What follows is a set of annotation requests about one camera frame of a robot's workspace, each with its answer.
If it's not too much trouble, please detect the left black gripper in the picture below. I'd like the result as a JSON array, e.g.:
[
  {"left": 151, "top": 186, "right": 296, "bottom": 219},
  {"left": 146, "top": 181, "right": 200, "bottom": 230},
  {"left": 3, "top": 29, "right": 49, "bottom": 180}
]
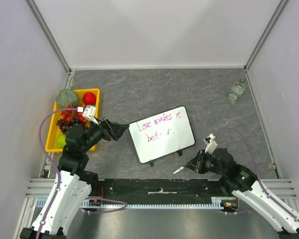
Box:
[{"left": 81, "top": 116, "right": 129, "bottom": 152}]

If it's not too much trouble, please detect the white whiteboard black frame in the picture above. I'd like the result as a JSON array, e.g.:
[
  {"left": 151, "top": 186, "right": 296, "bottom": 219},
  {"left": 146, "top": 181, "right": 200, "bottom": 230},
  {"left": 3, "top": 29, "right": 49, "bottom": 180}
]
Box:
[{"left": 129, "top": 106, "right": 196, "bottom": 164}]

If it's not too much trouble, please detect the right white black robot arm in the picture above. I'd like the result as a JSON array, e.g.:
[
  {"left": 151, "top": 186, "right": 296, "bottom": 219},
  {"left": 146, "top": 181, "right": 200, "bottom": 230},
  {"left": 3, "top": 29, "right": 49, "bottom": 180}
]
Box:
[{"left": 185, "top": 148, "right": 299, "bottom": 239}]

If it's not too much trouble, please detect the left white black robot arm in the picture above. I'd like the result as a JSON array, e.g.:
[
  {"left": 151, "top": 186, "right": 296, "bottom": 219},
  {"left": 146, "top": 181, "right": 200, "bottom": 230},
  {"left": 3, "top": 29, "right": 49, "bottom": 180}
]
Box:
[{"left": 20, "top": 119, "right": 129, "bottom": 239}]

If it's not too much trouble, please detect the red apple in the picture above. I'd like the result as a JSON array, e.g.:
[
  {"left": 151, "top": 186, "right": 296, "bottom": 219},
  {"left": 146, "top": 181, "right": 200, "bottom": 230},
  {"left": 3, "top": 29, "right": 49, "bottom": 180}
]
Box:
[{"left": 82, "top": 92, "right": 97, "bottom": 105}]

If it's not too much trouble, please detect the red strawberry cluster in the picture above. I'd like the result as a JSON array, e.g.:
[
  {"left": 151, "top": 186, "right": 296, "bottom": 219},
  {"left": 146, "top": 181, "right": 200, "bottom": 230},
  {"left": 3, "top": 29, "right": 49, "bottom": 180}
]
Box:
[{"left": 60, "top": 110, "right": 87, "bottom": 123}]

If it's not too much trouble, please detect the purple grape bunch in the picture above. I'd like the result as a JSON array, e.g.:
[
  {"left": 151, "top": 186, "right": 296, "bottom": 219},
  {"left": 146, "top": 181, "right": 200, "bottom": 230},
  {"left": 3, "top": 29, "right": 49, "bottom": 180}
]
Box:
[{"left": 56, "top": 118, "right": 90, "bottom": 134}]

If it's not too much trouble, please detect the green pear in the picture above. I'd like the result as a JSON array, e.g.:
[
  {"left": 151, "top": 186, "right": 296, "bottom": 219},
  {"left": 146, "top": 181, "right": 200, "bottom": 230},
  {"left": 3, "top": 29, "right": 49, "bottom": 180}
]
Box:
[{"left": 55, "top": 134, "right": 67, "bottom": 149}]

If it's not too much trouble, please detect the green netted melon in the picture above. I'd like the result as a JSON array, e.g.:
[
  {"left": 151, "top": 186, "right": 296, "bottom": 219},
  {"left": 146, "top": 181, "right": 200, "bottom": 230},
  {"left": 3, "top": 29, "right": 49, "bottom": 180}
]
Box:
[{"left": 56, "top": 89, "right": 79, "bottom": 108}]

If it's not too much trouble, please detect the yellow plastic bin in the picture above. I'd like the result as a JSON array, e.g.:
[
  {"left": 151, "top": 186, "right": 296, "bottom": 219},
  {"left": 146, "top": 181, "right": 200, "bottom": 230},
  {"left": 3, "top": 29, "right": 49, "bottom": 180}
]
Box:
[{"left": 45, "top": 88, "right": 100, "bottom": 153}]

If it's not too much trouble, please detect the clear glass bottle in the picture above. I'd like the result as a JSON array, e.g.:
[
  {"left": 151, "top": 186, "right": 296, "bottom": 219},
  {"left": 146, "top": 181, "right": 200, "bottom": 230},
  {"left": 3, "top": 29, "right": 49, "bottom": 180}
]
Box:
[{"left": 228, "top": 78, "right": 246, "bottom": 103}]

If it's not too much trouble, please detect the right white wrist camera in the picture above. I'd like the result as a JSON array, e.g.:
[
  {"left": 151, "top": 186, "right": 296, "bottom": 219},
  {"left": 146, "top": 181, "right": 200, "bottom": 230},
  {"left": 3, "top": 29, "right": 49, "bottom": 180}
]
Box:
[{"left": 204, "top": 133, "right": 217, "bottom": 154}]

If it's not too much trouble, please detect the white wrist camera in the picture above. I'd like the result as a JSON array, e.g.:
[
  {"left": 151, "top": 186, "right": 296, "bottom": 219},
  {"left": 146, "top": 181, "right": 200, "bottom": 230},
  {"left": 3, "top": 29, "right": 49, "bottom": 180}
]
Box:
[
  {"left": 77, "top": 105, "right": 99, "bottom": 125},
  {"left": 204, "top": 133, "right": 217, "bottom": 154}
]

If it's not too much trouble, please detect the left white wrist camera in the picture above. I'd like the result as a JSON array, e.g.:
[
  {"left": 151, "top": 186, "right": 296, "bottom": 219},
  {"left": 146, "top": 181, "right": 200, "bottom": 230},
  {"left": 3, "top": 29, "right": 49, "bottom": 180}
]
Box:
[{"left": 77, "top": 105, "right": 99, "bottom": 125}]

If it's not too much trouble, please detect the white slotted cable duct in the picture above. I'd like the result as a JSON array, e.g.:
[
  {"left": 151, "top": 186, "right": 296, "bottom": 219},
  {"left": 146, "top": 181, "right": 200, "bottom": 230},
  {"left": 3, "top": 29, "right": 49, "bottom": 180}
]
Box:
[{"left": 36, "top": 197, "right": 239, "bottom": 209}]

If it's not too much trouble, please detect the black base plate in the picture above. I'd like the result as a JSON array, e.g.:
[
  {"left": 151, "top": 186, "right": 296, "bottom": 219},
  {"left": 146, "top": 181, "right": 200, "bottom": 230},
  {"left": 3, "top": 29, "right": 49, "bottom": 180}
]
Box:
[{"left": 90, "top": 179, "right": 233, "bottom": 205}]

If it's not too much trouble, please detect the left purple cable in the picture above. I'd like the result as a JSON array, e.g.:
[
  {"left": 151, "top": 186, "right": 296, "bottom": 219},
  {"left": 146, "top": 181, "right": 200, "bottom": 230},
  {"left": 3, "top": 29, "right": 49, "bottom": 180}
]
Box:
[{"left": 34, "top": 107, "right": 129, "bottom": 239}]

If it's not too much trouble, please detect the purple cable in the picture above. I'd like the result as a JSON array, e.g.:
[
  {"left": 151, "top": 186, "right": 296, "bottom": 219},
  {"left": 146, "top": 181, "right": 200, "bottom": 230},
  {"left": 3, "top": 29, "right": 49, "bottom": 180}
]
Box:
[
  {"left": 34, "top": 107, "right": 129, "bottom": 239},
  {"left": 214, "top": 127, "right": 299, "bottom": 232}
]

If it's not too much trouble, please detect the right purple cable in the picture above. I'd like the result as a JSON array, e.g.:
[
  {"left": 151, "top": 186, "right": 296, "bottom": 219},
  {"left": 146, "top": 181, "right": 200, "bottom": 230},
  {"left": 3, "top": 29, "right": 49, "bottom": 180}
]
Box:
[{"left": 214, "top": 127, "right": 299, "bottom": 232}]

